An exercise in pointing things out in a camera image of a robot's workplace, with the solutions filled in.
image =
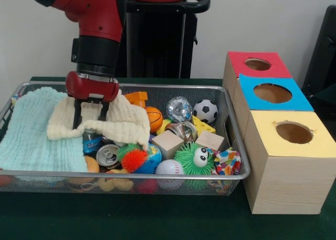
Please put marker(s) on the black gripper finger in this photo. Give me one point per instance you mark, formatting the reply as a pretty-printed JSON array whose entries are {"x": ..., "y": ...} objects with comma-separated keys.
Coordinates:
[
  {"x": 77, "y": 114},
  {"x": 103, "y": 111}
]

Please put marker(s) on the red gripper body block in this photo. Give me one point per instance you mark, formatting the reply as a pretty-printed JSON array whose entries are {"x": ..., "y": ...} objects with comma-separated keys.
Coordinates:
[{"x": 92, "y": 89}]

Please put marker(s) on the cream muslin cloth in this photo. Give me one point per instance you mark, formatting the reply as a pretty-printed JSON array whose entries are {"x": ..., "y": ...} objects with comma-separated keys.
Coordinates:
[{"x": 126, "y": 119}]

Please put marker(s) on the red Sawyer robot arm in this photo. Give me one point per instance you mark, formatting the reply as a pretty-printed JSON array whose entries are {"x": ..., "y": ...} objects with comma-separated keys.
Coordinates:
[{"x": 97, "y": 22}]

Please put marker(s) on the shallow metal mesh bin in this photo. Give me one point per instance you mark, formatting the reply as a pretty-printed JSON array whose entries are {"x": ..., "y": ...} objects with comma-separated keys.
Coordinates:
[{"x": 183, "y": 86}]

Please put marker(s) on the wooden box with three holes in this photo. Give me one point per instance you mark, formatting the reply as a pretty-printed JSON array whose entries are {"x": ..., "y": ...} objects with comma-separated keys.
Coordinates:
[{"x": 288, "y": 187}]

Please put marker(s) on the orange plastic toy brick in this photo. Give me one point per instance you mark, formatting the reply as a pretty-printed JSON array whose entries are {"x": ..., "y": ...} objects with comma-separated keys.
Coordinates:
[{"x": 136, "y": 97}]

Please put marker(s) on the silver drink can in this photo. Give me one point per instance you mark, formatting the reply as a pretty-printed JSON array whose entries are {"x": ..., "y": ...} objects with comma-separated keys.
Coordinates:
[{"x": 107, "y": 154}]

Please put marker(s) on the orange toy basketball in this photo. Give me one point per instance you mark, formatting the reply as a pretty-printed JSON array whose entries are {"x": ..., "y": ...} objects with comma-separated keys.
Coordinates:
[{"x": 154, "y": 116}]

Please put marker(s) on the light blue muslin cloth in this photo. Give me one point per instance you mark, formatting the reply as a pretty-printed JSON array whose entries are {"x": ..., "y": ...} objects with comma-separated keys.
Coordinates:
[{"x": 31, "y": 145}]

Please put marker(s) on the plain wooden cube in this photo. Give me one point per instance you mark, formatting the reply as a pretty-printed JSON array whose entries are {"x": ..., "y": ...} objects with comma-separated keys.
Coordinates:
[
  {"x": 168, "y": 143},
  {"x": 210, "y": 140}
]

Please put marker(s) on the clear glitter ball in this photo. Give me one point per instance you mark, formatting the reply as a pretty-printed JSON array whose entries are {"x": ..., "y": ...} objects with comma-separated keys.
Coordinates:
[{"x": 179, "y": 108}]

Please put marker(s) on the white toy baseball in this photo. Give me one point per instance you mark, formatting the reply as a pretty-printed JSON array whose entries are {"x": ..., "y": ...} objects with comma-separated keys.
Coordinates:
[{"x": 169, "y": 168}]

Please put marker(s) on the green fuzzy googly-eyed toy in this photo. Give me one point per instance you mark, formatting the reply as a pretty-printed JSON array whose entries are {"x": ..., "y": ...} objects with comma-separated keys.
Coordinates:
[{"x": 191, "y": 160}]

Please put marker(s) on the black and white soccer ball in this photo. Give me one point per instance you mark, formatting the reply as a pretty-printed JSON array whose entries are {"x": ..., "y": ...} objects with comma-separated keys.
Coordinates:
[{"x": 205, "y": 110}]

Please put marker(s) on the black upright panel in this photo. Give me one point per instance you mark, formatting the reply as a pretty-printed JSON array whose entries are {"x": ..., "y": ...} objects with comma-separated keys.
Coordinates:
[{"x": 323, "y": 53}]

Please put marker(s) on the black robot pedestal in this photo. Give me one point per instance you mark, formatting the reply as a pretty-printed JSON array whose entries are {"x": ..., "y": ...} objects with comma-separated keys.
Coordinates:
[{"x": 157, "y": 53}]

